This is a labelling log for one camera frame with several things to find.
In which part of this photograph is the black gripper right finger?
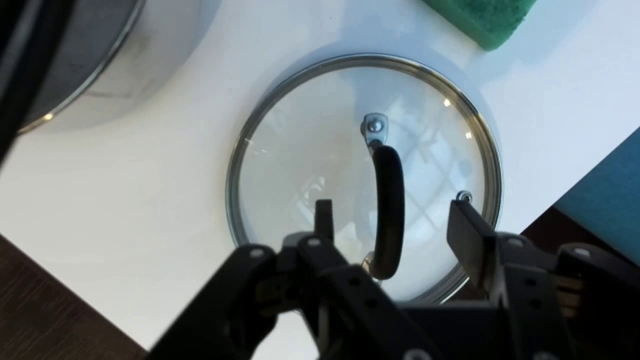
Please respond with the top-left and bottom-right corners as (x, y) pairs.
(445, 197), (640, 360)

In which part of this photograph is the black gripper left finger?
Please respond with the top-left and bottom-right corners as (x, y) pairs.
(148, 198), (428, 360)

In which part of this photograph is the teal green sponge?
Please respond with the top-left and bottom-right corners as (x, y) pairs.
(421, 0), (539, 53)

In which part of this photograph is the steel pot with black handle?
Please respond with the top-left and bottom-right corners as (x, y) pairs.
(0, 0), (222, 167)

